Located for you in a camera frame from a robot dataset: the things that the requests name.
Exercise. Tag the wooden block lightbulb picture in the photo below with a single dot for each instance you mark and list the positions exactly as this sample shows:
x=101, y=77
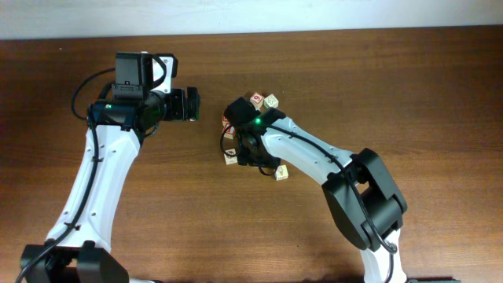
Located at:
x=281, y=173

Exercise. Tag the red letter Y block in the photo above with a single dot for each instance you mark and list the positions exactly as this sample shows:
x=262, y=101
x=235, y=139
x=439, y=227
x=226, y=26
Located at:
x=224, y=119

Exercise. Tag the red letter I block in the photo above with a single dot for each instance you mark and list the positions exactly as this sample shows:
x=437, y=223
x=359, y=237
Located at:
x=228, y=131

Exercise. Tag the green letter wooden block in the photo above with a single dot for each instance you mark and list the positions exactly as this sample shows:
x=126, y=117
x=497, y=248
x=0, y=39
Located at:
x=271, y=101

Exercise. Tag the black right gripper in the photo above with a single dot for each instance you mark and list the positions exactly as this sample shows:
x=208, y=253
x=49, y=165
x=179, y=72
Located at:
x=244, y=153

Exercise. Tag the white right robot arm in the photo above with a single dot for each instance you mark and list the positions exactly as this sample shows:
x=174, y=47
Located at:
x=363, y=198

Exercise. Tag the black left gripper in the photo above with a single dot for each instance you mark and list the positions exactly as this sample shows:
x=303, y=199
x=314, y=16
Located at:
x=178, y=112

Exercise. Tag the red number nine block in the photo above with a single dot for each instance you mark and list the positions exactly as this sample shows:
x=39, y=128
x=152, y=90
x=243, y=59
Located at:
x=257, y=100

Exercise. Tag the wooden block brown ball picture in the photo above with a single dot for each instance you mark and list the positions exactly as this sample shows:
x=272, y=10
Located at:
x=230, y=156

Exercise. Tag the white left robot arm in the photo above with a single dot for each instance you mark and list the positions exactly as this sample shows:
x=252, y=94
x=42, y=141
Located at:
x=128, y=110

